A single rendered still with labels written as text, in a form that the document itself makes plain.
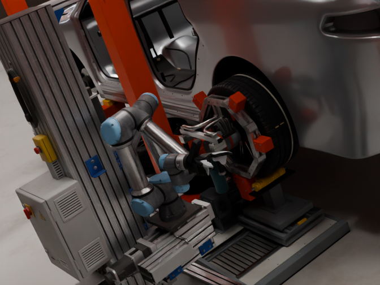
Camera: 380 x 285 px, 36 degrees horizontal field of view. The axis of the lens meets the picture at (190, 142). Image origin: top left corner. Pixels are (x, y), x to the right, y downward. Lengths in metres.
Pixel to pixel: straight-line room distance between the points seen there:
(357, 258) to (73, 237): 1.77
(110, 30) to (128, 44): 0.15
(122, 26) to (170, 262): 1.55
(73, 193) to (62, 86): 0.51
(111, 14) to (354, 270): 2.13
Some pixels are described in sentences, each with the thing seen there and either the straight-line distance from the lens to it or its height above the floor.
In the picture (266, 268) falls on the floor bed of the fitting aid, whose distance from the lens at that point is 3.76.
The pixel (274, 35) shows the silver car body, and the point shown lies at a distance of 3.26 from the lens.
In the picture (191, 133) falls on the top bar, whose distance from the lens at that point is 3.61.
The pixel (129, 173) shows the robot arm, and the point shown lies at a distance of 2.86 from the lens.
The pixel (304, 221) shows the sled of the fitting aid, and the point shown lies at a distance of 3.91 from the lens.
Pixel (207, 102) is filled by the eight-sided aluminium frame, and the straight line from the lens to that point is 3.66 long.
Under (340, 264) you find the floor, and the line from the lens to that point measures 3.76.
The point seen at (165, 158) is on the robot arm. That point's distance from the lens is 2.67.
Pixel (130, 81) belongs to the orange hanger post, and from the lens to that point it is 3.77.
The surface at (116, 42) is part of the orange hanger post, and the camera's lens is 3.72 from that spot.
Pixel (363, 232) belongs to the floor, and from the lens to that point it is 3.99.
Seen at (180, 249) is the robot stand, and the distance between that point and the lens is 2.97.
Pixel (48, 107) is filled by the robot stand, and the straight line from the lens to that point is 2.83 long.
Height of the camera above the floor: 2.26
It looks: 22 degrees down
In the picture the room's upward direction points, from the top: 20 degrees counter-clockwise
